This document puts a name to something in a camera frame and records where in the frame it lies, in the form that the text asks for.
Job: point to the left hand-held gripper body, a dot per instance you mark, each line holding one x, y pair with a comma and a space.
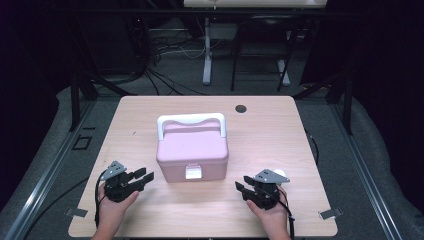
116, 190

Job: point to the white desk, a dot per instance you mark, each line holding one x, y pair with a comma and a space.
207, 66

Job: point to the black chair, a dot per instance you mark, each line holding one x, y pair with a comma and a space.
263, 36

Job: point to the black metal stand frame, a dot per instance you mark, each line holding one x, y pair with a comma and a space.
348, 106
75, 100

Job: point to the grey metal table bracket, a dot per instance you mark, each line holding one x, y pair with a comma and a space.
76, 212
330, 213

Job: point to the dark round table grommet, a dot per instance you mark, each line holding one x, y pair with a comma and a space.
240, 108

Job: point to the aluminium floor rail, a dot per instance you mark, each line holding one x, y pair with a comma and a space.
370, 180
43, 183

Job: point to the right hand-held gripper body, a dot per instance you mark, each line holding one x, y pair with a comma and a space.
265, 195

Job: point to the person's left hand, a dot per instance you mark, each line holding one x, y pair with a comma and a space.
113, 211

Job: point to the person's right hand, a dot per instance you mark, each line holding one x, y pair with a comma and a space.
271, 216

